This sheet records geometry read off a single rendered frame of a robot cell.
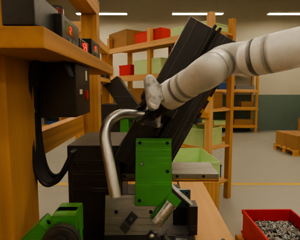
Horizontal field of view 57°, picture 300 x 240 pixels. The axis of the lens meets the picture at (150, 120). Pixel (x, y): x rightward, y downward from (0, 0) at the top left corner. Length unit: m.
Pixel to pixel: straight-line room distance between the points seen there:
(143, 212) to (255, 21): 9.93
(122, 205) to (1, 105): 0.47
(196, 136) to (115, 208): 2.67
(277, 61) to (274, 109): 10.12
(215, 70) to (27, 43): 0.35
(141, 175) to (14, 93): 0.44
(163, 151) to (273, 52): 0.49
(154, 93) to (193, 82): 0.11
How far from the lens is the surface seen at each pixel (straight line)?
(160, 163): 0.88
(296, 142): 6.71
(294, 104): 10.93
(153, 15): 10.00
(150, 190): 0.89
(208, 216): 1.25
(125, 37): 4.66
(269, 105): 10.56
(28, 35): 0.56
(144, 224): 0.92
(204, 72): 0.57
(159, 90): 0.69
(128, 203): 0.91
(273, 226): 1.27
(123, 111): 0.80
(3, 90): 0.68
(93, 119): 1.66
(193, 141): 3.54
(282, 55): 0.52
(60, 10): 1.15
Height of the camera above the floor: 1.43
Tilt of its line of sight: 6 degrees down
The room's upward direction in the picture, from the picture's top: straight up
